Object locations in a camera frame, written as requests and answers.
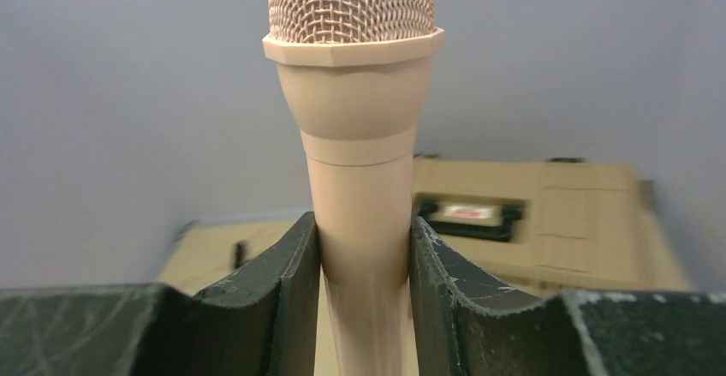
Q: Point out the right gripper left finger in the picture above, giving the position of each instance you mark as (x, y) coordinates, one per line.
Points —
(261, 319)

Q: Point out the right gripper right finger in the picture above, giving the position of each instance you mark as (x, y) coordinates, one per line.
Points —
(469, 322)

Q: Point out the pink microphone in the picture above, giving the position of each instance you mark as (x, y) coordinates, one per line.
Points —
(355, 75)

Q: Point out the small black cylinder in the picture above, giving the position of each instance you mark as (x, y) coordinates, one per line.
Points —
(239, 252)

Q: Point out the tan plastic case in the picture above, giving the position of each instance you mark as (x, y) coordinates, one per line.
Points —
(573, 224)

